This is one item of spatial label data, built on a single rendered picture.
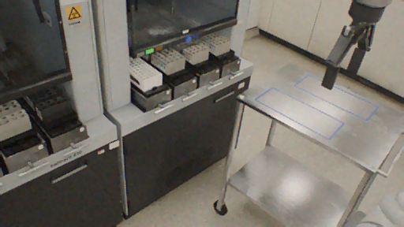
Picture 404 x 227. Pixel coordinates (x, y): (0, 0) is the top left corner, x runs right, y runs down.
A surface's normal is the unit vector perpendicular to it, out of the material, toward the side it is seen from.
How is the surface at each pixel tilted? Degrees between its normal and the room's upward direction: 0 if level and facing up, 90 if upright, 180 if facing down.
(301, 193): 0
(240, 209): 0
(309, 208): 0
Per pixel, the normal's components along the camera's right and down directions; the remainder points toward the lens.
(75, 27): 0.68, 0.49
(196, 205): 0.08, -0.79
